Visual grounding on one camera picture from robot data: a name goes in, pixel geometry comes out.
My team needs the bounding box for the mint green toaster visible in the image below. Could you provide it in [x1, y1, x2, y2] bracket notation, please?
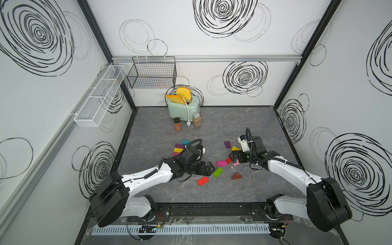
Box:
[166, 97, 200, 121]

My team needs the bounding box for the brown triangle block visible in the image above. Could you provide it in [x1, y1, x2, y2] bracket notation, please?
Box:
[232, 173, 243, 180]

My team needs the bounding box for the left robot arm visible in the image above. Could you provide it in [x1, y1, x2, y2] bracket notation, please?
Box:
[88, 146, 215, 228]

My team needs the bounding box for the yellow toast slice front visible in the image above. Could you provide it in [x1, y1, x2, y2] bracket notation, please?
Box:
[165, 95, 186, 105]

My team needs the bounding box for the beige spice jar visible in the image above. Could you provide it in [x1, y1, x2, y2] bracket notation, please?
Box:
[193, 113, 201, 128]

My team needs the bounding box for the yellow toast slice back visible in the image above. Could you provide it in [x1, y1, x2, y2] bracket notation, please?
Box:
[176, 87, 192, 102]

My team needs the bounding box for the green block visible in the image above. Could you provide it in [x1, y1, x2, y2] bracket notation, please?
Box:
[213, 167, 223, 178]

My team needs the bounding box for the magenta block bottom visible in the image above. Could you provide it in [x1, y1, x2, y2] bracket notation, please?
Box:
[216, 161, 228, 167]

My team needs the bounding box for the grey slotted cable duct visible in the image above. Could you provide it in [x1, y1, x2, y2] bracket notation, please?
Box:
[91, 224, 271, 235]

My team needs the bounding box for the black wire basket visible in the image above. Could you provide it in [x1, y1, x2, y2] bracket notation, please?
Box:
[127, 56, 177, 89]

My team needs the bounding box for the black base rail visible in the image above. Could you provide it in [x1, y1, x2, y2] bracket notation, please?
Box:
[85, 202, 333, 223]

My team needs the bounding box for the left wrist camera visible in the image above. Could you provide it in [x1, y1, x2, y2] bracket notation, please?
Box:
[197, 145, 206, 155]

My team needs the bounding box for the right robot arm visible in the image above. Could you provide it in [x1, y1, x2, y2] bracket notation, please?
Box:
[229, 135, 353, 232]

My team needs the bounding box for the yellow toast slice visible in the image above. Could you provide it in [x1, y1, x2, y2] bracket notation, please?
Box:
[176, 87, 192, 102]
[165, 95, 186, 105]

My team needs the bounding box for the brown spice jar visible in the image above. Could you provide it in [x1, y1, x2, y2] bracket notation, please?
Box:
[174, 117, 182, 132]

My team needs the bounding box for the white wire shelf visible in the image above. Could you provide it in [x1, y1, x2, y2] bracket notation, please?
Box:
[74, 64, 126, 128]

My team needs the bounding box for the white toaster cable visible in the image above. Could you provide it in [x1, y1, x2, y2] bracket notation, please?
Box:
[179, 93, 192, 126]

